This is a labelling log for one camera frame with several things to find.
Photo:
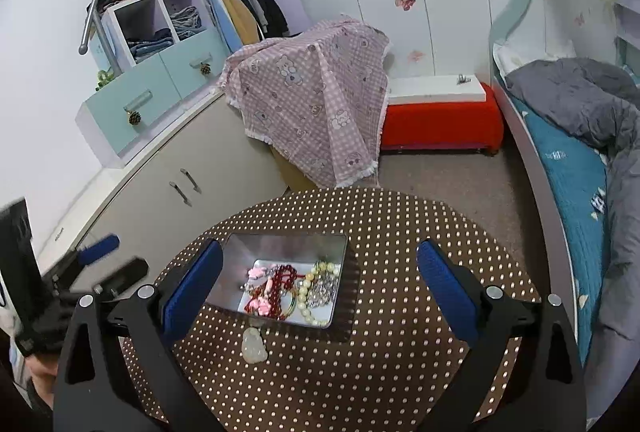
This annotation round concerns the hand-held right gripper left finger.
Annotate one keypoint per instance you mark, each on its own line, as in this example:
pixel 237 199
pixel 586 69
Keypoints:
pixel 195 292

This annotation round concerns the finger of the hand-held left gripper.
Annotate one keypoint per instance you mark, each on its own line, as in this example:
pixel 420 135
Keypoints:
pixel 125 271
pixel 100 246

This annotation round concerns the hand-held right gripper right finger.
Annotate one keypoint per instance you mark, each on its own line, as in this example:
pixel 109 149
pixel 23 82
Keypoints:
pixel 447 292

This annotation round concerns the metal tin box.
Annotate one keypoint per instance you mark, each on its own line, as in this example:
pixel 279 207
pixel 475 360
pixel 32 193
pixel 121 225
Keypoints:
pixel 240 257

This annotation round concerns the pale jade pendant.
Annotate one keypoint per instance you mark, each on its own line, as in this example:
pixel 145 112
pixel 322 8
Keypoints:
pixel 255 344

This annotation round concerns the amber bangle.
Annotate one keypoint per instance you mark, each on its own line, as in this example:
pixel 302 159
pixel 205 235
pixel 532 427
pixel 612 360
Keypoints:
pixel 291 308

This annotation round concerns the person's left forearm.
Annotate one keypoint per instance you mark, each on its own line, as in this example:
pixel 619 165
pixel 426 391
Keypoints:
pixel 44 377

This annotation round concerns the brown polka-dot tablecloth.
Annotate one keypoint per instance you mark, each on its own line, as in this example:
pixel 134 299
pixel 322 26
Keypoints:
pixel 390 312

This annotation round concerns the beige low cabinet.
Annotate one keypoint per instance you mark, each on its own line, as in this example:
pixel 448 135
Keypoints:
pixel 150 202

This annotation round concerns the pine cone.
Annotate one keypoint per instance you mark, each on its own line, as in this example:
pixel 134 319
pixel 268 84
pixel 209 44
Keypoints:
pixel 205 69
pixel 135 117

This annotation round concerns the wide teal drawer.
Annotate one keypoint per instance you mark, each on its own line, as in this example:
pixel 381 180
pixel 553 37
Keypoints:
pixel 150 116

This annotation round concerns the red storage bench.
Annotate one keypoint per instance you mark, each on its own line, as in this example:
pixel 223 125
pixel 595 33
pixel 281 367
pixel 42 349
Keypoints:
pixel 440 126

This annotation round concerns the green ornament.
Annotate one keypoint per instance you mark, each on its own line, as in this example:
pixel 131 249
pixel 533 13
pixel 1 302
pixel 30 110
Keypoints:
pixel 104 79

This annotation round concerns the teal bed sheet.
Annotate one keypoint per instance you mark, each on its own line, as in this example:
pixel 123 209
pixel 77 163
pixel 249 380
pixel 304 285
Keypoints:
pixel 565 171

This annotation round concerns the narrow teal drawer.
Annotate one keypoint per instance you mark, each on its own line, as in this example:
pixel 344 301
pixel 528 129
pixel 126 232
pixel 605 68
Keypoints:
pixel 180 76

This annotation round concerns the white board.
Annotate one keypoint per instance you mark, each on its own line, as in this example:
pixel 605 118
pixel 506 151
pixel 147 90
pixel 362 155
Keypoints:
pixel 425 89

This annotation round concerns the folded blue jeans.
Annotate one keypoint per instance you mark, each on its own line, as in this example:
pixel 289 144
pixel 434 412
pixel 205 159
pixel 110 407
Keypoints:
pixel 150 44

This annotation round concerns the metal clip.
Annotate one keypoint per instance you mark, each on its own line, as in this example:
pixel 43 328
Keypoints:
pixel 463 79

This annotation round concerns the pink printed cloth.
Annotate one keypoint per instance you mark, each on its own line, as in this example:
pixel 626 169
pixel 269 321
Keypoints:
pixel 310 101

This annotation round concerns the grey duvet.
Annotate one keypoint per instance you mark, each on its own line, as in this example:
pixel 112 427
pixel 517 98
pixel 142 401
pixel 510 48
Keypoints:
pixel 575 101

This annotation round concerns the faded pink butterfly sticker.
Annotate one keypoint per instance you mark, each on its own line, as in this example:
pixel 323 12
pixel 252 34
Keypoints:
pixel 416 55

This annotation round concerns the folded grey jeans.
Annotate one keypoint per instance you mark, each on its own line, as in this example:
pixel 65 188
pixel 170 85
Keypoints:
pixel 185 21

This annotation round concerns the white pillow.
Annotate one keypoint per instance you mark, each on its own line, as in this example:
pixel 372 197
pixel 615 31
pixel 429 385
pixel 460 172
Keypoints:
pixel 510 56

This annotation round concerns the light blue hanging garment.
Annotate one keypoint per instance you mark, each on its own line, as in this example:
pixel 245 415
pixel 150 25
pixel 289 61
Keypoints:
pixel 220 11

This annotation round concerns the yellow hanging garment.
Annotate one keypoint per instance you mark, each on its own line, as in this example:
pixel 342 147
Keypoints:
pixel 240 11

